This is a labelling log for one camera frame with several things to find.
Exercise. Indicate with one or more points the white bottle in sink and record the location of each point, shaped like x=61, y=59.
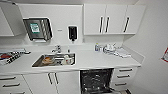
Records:
x=67, y=60

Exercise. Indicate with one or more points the white drawer cabinet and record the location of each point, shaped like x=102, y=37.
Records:
x=13, y=85
x=124, y=77

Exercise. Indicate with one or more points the chrome sink faucet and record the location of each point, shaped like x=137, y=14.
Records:
x=57, y=49

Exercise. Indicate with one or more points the stainless steel dishwasher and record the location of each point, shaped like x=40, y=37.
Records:
x=96, y=81

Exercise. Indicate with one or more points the small clear jar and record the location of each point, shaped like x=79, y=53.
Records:
x=100, y=49

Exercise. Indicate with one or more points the stack of white dishes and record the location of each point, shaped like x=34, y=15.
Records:
x=109, y=49

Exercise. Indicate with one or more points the small wall label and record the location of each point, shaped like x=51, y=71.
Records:
x=60, y=30

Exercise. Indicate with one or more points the stainless steel sink basin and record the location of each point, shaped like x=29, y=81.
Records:
x=38, y=63

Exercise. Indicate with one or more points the dark metal utensil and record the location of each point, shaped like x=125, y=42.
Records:
x=25, y=51

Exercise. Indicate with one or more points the orange bowl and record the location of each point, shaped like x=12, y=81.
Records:
x=48, y=60

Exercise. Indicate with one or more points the white wall cabinet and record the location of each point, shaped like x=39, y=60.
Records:
x=8, y=23
x=113, y=19

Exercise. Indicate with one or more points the black soap dispenser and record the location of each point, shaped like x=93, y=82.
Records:
x=72, y=33

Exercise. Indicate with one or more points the large colourful wall poster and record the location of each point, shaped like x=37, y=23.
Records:
x=165, y=55

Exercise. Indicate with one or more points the steel paper towel dispenser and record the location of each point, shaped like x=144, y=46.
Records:
x=37, y=29

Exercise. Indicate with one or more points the white sink base cabinet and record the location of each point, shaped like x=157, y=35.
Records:
x=40, y=83

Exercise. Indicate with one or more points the small sink sprayer nozzle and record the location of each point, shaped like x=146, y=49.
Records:
x=69, y=51

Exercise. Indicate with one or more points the blue dish soap bottle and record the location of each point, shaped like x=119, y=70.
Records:
x=96, y=47

